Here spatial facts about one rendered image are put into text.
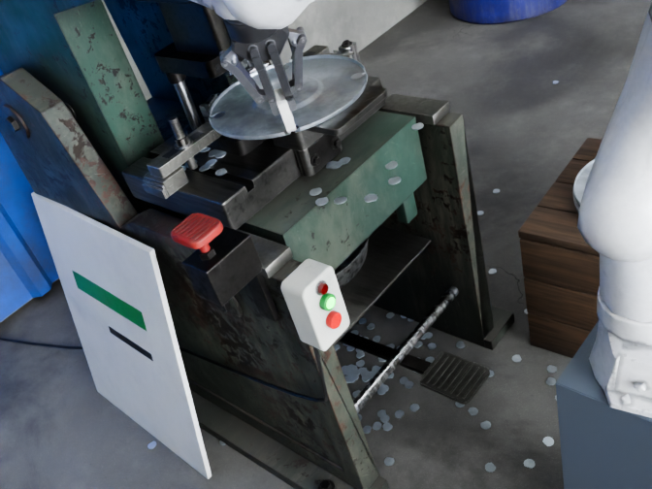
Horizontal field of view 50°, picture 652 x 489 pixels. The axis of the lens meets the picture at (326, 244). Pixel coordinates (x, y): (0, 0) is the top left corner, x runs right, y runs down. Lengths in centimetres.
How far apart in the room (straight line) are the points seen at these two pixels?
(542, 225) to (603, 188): 74
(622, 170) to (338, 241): 61
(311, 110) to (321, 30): 204
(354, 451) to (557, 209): 66
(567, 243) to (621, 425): 50
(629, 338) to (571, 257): 52
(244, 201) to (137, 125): 33
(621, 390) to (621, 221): 35
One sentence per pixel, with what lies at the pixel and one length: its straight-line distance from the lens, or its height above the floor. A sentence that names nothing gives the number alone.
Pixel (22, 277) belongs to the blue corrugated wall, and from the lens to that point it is 249.
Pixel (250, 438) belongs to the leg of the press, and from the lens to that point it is 170.
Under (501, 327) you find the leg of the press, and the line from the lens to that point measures 177.
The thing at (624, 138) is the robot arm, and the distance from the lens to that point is 81.
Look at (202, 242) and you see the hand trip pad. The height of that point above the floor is 76.
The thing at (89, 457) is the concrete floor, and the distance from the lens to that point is 192.
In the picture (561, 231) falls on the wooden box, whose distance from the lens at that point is 152.
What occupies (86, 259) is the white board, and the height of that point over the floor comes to 48.
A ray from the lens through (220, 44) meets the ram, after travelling 122.
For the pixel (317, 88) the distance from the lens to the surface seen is 125.
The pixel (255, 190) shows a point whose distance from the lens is 122.
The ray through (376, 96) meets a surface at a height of 78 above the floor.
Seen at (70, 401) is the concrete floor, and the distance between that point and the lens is 210.
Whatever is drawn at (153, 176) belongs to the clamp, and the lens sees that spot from 128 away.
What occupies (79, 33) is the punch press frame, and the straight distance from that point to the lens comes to 137.
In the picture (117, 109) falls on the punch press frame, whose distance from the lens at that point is 141.
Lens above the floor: 130
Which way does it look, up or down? 36 degrees down
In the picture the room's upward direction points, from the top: 18 degrees counter-clockwise
